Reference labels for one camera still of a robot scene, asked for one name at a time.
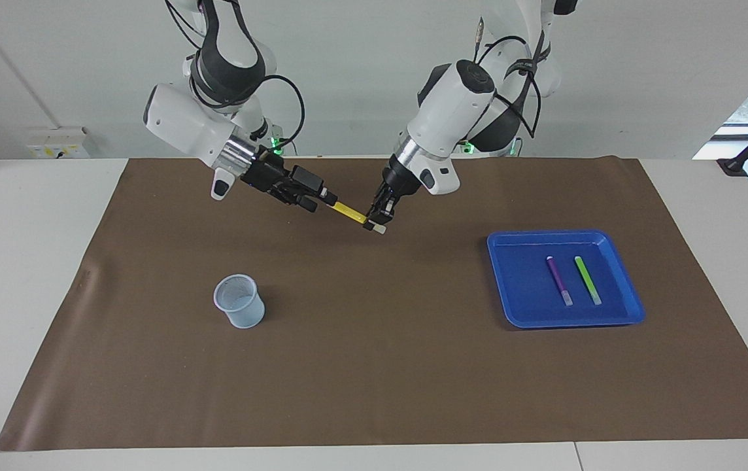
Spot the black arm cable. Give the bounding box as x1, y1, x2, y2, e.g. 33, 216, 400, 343
475, 17, 553, 141
258, 73, 307, 153

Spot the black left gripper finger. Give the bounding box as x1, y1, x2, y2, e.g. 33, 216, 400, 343
379, 195, 401, 228
364, 186, 389, 227

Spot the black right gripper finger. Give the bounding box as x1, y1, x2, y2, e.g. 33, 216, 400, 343
281, 190, 319, 214
290, 166, 339, 205

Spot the blue plastic tray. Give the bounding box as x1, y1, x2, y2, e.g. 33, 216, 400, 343
486, 228, 647, 330

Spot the purple pen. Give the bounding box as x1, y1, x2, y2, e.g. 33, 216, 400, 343
545, 254, 574, 307

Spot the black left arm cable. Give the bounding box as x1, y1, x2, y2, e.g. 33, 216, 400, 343
475, 17, 553, 141

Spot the brown table mat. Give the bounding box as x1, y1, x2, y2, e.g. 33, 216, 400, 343
0, 156, 748, 453

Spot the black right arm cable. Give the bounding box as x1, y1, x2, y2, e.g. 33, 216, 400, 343
258, 73, 307, 153

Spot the white wall socket box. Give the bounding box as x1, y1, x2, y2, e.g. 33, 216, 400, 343
26, 127, 91, 160

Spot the translucent plastic cup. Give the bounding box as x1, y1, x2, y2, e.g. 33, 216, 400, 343
212, 273, 266, 330

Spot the green pen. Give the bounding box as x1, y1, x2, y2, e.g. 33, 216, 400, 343
573, 255, 604, 307

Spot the yellow pen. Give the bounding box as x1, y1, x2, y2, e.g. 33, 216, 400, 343
322, 196, 388, 236

